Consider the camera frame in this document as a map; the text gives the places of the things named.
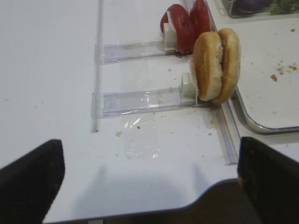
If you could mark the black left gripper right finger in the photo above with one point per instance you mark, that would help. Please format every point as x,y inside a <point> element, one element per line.
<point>270,180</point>

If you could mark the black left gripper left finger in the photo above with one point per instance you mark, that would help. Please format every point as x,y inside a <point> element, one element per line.
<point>30,184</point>

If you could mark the bun half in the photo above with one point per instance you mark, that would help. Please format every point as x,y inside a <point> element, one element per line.
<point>207,58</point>
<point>230,64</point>

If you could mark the green lettuce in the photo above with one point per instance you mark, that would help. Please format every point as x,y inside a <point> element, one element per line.
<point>286,7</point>

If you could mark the left tomato slices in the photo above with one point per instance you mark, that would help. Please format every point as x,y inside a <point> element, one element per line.
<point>181,28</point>

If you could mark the metal tray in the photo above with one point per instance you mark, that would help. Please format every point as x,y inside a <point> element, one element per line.
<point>268,89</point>

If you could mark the left outer clear strip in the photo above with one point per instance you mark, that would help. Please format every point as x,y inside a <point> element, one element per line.
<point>99,70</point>

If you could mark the clear plastic container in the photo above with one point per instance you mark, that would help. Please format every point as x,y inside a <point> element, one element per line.
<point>265,11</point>

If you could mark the purple cabbage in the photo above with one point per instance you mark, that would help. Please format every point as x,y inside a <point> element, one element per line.
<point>241,7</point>

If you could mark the left bun pusher rail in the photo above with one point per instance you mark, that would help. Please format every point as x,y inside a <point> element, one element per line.
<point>108,105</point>

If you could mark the left tomato pusher rail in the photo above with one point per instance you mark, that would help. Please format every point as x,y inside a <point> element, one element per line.
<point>105,54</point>

